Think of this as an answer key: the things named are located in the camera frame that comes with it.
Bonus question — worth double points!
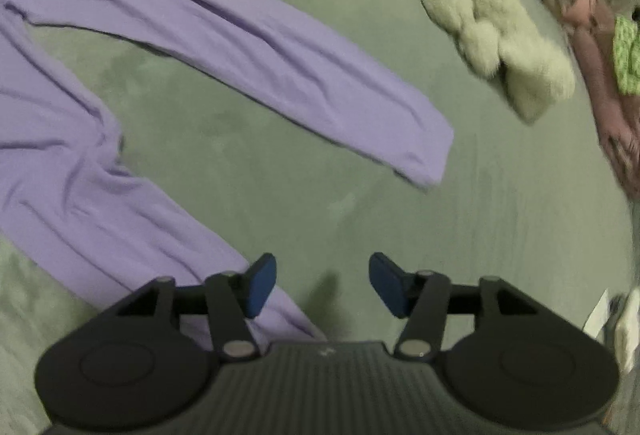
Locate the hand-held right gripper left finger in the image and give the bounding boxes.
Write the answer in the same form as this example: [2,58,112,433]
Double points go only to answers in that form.
[117,252,278,361]

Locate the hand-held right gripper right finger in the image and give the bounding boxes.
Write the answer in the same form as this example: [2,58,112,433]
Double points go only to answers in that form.
[368,252,538,361]

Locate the purple pants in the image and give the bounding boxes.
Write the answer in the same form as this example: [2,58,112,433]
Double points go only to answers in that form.
[0,0,455,341]

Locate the grey bed blanket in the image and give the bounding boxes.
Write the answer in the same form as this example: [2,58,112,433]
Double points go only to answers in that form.
[0,0,640,435]

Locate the white garment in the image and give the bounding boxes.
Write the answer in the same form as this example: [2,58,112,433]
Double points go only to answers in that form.
[614,287,640,372]

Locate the white plush toy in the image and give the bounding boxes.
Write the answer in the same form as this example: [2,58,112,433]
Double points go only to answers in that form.
[420,0,577,125]

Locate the pink quilt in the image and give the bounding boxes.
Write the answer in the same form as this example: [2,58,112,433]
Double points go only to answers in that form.
[542,0,640,201]

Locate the green patterned garment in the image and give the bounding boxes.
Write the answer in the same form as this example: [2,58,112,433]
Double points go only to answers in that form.
[612,14,640,95]

